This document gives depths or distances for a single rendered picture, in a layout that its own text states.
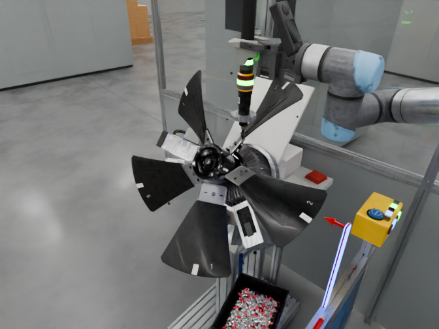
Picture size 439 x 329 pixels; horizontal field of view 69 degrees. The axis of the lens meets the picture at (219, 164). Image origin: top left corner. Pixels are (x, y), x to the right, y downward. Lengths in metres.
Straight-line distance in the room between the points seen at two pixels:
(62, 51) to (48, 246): 4.26
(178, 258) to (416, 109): 0.75
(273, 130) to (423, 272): 1.01
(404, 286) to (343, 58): 1.42
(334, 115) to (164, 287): 1.73
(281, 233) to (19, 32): 5.69
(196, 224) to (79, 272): 1.51
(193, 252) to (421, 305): 1.28
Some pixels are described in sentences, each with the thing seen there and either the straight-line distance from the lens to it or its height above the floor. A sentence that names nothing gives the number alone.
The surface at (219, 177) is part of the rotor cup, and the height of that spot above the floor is 1.19.
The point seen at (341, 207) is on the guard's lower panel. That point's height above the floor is 0.69.
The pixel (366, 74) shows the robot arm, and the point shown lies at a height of 1.58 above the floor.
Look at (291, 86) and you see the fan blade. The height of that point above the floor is 1.44.
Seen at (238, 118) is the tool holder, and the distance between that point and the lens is 0.88.
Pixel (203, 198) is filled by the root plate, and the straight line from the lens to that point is 1.04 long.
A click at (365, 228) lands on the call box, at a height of 1.03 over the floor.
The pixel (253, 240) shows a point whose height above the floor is 1.00.
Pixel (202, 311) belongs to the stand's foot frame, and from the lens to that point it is 2.00.
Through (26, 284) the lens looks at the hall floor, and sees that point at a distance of 2.52.
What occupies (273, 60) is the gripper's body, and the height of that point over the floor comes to 1.57.
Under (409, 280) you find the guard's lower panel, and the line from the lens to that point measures 1.89.
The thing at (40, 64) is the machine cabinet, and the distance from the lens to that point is 6.32.
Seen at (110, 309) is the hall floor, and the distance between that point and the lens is 2.20.
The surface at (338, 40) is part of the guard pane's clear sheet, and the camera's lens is 1.52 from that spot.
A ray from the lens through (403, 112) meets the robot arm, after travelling 0.78.
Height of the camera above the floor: 1.75
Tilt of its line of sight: 32 degrees down
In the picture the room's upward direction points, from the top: straight up
